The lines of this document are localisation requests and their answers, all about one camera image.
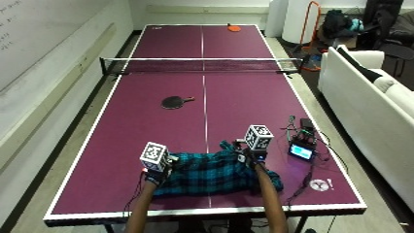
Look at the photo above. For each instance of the person's left hand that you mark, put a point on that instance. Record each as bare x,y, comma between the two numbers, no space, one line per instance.
156,176

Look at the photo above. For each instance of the person's right hand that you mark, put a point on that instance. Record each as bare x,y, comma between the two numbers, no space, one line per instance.
252,156

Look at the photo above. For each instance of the teal plaid shirt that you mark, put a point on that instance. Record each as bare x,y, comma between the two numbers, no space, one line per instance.
214,174

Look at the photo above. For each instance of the white marker cube right glove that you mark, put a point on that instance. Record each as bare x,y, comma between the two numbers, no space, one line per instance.
259,137

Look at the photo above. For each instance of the white marker cube glove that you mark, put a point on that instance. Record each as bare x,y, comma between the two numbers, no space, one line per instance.
154,155
259,137

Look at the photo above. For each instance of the white marker cube left glove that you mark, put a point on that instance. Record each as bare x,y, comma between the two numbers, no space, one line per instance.
154,155

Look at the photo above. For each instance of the purple table tennis table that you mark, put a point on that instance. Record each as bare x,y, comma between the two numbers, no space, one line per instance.
207,129

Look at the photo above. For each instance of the black power adapter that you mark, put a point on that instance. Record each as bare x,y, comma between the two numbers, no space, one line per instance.
307,122

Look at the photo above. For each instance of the black table tennis paddle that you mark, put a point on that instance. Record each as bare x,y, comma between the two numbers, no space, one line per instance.
175,102

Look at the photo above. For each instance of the white sofa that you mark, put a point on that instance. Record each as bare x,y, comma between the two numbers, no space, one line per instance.
371,119

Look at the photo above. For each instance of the table tennis net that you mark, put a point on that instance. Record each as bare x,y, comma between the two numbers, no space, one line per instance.
203,65

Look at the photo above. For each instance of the black cushion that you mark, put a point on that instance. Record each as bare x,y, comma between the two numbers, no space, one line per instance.
359,66

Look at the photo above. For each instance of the orange table tennis paddle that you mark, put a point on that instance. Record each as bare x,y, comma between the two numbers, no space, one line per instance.
235,28

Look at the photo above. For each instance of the white cylindrical column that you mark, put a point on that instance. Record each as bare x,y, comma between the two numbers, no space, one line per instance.
302,21

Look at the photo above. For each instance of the black backpack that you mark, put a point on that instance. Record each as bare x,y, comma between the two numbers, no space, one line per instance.
339,22

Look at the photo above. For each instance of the black office chair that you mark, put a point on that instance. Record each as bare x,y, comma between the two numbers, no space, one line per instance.
388,32

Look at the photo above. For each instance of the whiteboard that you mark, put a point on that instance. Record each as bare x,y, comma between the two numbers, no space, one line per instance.
30,35

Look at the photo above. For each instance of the orange metal frame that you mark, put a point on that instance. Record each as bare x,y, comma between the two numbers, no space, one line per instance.
312,35

